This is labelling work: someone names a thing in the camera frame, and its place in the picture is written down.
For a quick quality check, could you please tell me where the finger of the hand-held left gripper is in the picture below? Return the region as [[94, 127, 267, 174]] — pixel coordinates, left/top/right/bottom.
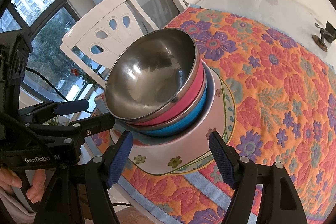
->
[[26, 112, 116, 147], [18, 99, 90, 125]]

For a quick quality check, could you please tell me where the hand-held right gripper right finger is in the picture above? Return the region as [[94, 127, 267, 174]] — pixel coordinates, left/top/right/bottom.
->
[[208, 131, 307, 224]]

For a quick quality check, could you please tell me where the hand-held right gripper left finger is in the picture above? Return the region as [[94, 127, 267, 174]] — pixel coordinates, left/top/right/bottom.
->
[[38, 130, 133, 224]]

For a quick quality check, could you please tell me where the square tree print plate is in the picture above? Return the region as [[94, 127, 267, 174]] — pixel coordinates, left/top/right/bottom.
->
[[110, 77, 231, 174]]

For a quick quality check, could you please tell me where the pink dotted bowl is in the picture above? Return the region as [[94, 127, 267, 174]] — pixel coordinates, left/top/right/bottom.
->
[[130, 63, 223, 147]]

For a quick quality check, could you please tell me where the round blue floral plate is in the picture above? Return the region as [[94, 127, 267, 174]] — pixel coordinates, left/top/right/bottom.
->
[[109, 74, 239, 176]]

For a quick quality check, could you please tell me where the blue steel bowl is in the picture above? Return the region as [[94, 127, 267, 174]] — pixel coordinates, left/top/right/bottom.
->
[[136, 80, 208, 137]]

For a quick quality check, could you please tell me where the red steel bowl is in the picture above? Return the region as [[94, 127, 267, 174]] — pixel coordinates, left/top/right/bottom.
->
[[104, 28, 205, 126]]

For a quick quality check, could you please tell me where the person's left hand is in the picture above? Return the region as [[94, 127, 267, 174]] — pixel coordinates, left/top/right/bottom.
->
[[0, 168, 46, 205]]

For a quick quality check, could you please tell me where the potted plant with red flowers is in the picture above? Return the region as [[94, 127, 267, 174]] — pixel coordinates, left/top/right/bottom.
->
[[71, 67, 105, 88]]

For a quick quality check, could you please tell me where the orange floral quilted mat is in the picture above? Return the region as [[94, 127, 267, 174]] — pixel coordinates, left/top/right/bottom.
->
[[91, 5, 336, 224]]

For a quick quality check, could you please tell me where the phone stand with wooden base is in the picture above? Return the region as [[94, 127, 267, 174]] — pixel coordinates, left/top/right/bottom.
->
[[312, 22, 328, 52]]

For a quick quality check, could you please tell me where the dark brown cup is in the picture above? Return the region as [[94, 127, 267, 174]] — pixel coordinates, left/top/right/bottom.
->
[[324, 21, 336, 43]]

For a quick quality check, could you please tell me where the black cable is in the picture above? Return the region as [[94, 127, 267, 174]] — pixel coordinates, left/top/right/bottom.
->
[[25, 68, 69, 102]]

